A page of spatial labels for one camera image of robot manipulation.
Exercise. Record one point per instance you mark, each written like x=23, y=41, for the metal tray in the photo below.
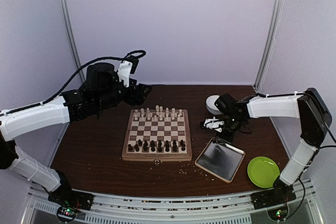
x=220, y=160

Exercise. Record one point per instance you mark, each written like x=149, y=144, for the green plate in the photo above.
x=262, y=171

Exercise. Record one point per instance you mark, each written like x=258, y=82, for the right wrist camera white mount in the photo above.
x=212, y=124

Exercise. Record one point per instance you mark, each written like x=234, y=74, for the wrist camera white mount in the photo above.
x=212, y=124
x=127, y=67

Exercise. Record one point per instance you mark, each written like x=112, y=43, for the left aluminium frame post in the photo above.
x=69, y=33

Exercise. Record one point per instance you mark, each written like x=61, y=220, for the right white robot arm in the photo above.
x=307, y=108

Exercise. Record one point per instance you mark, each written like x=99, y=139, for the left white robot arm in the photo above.
x=105, y=87

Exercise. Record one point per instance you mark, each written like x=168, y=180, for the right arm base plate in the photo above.
x=269, y=198

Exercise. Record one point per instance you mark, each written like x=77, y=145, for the right aluminium frame post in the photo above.
x=269, y=44

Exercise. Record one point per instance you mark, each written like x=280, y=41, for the white ceramic bowl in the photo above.
x=210, y=105

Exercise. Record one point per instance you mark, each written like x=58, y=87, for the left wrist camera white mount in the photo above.
x=127, y=67

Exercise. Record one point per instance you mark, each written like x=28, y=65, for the wooden chess board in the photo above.
x=158, y=130

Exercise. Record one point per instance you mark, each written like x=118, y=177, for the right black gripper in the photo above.
x=228, y=138

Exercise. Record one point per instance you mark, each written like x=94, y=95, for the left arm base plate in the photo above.
x=77, y=200

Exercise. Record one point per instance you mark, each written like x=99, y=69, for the aluminium frame post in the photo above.
x=269, y=44
x=69, y=33

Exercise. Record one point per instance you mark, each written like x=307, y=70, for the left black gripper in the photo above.
x=136, y=96

